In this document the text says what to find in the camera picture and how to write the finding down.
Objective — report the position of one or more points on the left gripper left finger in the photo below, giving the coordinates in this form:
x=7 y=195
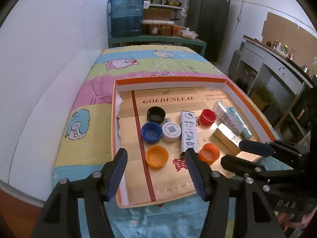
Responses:
x=60 y=217

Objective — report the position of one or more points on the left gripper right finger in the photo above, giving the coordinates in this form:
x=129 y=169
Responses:
x=254 y=216

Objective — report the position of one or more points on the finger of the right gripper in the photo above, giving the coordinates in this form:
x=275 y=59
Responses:
x=243 y=168
x=257 y=148

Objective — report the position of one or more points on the gold lighter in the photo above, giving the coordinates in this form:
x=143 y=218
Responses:
x=228 y=143

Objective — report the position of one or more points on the orange bottle cap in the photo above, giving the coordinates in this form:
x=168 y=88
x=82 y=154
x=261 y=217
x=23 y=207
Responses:
x=209 y=153
x=156 y=157

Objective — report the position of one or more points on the white Hello Kitty lighter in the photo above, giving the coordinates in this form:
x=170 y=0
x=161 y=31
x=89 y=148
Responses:
x=189 y=134

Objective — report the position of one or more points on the red bottle cap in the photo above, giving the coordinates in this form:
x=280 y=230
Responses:
x=207 y=117

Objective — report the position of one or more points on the white QR code cap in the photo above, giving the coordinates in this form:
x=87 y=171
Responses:
x=171 y=132

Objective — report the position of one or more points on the blue bottle cap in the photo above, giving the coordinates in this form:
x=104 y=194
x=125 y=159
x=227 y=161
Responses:
x=151 y=132

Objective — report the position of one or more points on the black bottle cap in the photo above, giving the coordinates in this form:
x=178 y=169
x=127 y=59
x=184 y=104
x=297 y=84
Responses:
x=156 y=114

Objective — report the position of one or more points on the person's right hand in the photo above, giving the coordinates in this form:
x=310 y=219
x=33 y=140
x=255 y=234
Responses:
x=286 y=223

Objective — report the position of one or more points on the red wooden door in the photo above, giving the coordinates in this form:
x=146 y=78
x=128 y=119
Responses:
x=20 y=211

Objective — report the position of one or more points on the grey kitchen counter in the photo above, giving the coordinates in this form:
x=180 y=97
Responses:
x=276 y=86

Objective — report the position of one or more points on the colourful cartoon quilt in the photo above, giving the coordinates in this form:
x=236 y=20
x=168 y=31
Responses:
x=156 y=206

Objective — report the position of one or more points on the shallow cardboard tray box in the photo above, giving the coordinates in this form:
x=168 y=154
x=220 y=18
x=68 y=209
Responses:
x=142 y=185

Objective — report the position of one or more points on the dark green refrigerator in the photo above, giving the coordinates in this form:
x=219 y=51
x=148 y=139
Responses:
x=208 y=18

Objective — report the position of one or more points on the green bench table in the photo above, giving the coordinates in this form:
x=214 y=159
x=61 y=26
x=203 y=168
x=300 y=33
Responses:
x=113 y=41

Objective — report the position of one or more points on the blue water jug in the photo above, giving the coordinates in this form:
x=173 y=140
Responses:
x=126 y=17

